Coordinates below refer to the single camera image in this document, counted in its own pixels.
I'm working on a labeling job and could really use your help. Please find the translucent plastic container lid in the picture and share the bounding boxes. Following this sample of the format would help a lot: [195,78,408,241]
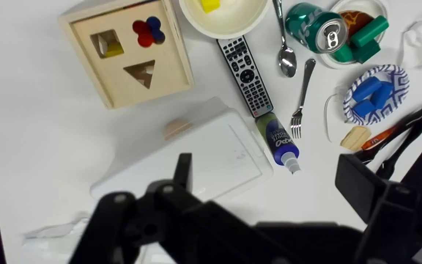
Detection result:
[90,95,276,203]

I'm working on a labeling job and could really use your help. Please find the white cutting board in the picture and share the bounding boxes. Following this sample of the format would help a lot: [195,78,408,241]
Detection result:
[90,95,276,203]

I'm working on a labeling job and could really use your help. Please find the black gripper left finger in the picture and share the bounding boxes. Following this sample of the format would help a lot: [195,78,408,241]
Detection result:
[69,153,272,264]

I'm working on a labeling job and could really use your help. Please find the small white plate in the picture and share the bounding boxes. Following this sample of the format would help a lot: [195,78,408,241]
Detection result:
[319,0,392,69]

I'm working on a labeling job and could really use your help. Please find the blue block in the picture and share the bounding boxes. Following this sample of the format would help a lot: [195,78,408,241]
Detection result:
[354,98,382,119]
[355,78,386,101]
[371,82,396,109]

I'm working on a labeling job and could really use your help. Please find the blue labelled glue bottle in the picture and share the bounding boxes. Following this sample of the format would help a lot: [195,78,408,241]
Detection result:
[256,112,302,175]

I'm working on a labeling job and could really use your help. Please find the green soda can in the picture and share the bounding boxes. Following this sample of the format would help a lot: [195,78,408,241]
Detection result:
[285,2,351,56]

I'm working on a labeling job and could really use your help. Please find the white bowl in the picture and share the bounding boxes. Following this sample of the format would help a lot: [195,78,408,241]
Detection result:
[178,0,273,41]

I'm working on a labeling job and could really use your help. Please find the wooden shape sorter box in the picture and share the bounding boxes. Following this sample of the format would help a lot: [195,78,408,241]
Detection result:
[58,0,195,110]

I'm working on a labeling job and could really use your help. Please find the black remote control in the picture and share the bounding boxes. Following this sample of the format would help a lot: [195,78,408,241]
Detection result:
[216,35,276,120]

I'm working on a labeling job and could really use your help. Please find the green cylinder block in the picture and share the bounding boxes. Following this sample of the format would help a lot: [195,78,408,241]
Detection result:
[349,15,392,49]

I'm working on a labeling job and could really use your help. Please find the metal fork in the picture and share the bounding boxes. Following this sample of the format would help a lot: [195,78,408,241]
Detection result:
[289,57,319,139]

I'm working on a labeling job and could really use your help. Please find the green rectangular block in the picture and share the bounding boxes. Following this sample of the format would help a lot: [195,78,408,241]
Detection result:
[332,38,383,65]

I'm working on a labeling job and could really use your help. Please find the clear plastic bag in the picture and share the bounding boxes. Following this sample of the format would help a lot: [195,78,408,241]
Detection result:
[23,211,93,247]

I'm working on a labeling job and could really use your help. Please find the tan wooden block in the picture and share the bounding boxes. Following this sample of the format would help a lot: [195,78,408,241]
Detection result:
[341,125,373,153]

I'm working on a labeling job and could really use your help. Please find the yellow block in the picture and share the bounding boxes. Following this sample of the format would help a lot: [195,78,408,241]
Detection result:
[200,0,223,15]

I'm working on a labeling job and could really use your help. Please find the blue patterned paper plate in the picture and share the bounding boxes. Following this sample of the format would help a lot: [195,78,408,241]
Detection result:
[342,65,412,126]

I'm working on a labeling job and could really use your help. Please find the brown orange toy piece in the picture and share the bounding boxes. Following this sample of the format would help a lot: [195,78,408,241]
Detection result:
[341,10,374,35]

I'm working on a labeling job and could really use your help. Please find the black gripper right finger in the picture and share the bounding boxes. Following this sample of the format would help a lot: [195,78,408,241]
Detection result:
[335,153,422,264]

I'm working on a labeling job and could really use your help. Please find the metal spoon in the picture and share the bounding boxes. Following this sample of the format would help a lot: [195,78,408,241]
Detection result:
[272,0,300,79]

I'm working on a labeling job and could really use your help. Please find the tan item inside container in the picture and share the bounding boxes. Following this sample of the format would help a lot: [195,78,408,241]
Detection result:
[165,116,195,141]

